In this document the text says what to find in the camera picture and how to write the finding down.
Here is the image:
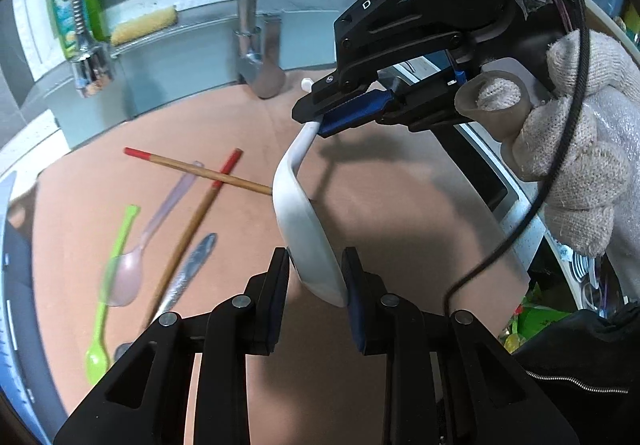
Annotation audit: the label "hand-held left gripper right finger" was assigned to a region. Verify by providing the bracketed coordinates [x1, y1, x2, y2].
[341, 247, 581, 445]

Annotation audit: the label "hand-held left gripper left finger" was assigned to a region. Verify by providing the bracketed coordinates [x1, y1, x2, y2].
[52, 247, 291, 445]

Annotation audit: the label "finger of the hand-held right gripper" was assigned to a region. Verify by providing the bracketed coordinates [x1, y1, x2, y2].
[291, 69, 386, 124]
[319, 50, 473, 136]

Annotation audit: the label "white ceramic spoon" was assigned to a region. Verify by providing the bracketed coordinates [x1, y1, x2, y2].
[272, 117, 351, 308]

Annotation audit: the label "metal spoon patterned handle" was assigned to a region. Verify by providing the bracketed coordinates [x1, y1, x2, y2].
[114, 232, 218, 362]

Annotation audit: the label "red-tipped wooden chopstick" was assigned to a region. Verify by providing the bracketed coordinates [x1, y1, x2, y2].
[142, 148, 244, 331]
[123, 147, 275, 196]

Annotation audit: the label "pink translucent spoon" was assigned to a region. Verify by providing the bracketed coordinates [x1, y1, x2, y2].
[102, 160, 206, 308]

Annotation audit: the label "green plastic spoon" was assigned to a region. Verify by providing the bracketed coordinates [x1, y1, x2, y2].
[85, 205, 142, 386]

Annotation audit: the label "blue plastic basket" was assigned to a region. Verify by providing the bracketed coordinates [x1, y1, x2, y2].
[0, 169, 53, 418]

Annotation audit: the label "person's right hand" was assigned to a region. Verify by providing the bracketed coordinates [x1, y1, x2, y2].
[475, 31, 631, 258]

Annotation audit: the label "peach rubber mat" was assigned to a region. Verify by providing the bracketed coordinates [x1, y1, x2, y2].
[10, 80, 531, 426]

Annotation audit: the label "colourful plastic packets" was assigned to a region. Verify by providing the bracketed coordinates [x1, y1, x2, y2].
[500, 282, 571, 356]

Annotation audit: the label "yellow sponge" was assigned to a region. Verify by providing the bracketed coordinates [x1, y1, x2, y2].
[110, 5, 179, 47]

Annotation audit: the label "shiny metal kitchenware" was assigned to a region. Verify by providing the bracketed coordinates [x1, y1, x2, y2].
[565, 245, 628, 313]

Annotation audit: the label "black jacket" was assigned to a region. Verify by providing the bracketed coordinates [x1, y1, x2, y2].
[512, 300, 640, 445]

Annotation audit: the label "black cable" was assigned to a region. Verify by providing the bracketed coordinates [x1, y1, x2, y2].
[444, 0, 588, 318]

